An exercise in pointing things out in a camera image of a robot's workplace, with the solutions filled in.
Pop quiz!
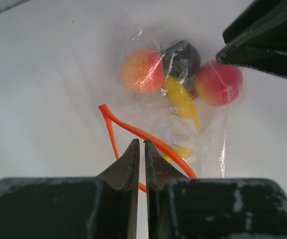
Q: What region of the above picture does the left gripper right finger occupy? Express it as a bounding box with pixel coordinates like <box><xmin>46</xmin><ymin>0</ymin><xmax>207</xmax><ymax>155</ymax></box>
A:
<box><xmin>145</xmin><ymin>140</ymin><xmax>287</xmax><ymax>239</ymax></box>

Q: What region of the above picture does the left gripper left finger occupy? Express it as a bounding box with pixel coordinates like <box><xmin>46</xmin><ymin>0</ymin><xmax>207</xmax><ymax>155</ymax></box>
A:
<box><xmin>0</xmin><ymin>139</ymin><xmax>140</xmax><ymax>239</ymax></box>

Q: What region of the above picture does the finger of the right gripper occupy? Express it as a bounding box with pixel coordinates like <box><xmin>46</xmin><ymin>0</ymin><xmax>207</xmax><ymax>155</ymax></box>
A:
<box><xmin>216</xmin><ymin>0</ymin><xmax>287</xmax><ymax>78</ymax></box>

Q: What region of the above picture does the clear zip top bag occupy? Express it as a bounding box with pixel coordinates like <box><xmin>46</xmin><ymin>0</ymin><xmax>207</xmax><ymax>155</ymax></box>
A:
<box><xmin>99</xmin><ymin>26</ymin><xmax>244</xmax><ymax>178</ymax></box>

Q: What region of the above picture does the fake red yellow apple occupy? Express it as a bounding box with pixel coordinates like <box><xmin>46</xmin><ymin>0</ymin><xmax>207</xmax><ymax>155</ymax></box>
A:
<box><xmin>195</xmin><ymin>61</ymin><xmax>243</xmax><ymax>106</ymax></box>

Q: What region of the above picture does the fake dark plum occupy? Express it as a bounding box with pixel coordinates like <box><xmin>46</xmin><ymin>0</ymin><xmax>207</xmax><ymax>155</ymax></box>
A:
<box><xmin>161</xmin><ymin>40</ymin><xmax>201</xmax><ymax>92</ymax></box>

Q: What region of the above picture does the fake small peach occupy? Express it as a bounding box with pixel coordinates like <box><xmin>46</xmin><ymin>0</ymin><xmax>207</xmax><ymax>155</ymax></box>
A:
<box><xmin>118</xmin><ymin>48</ymin><xmax>164</xmax><ymax>94</ymax></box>

